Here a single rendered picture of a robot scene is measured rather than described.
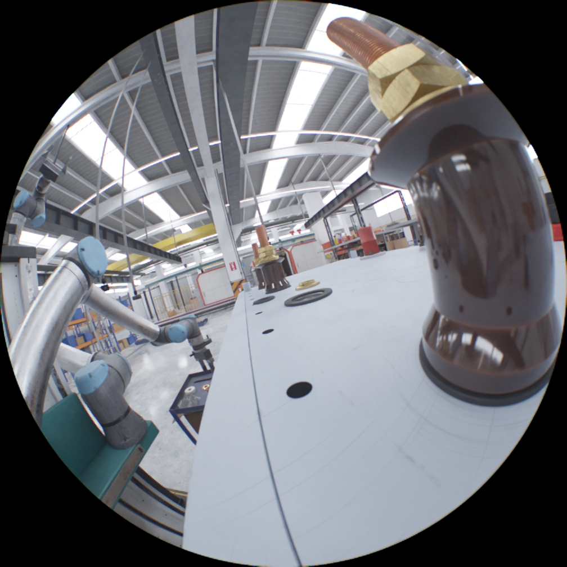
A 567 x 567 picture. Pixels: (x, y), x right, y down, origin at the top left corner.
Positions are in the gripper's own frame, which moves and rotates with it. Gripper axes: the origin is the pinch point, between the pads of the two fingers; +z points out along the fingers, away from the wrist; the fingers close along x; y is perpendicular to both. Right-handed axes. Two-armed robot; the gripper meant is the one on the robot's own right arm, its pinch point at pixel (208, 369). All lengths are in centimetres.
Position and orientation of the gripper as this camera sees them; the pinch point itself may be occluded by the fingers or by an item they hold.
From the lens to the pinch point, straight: 113.7
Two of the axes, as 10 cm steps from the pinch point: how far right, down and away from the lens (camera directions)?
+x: 8.4, -2.1, -4.9
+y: -4.5, 2.1, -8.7
